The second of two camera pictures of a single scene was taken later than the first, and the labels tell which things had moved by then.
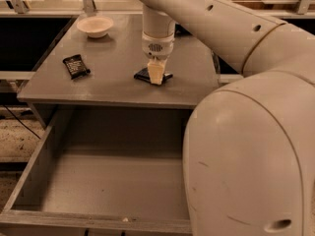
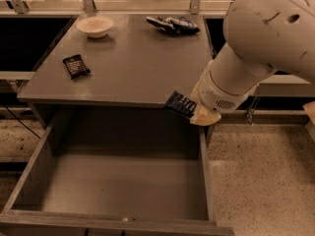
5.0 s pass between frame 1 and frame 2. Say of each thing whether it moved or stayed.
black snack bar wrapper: stayed
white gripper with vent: moved
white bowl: stayed
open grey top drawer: stayed
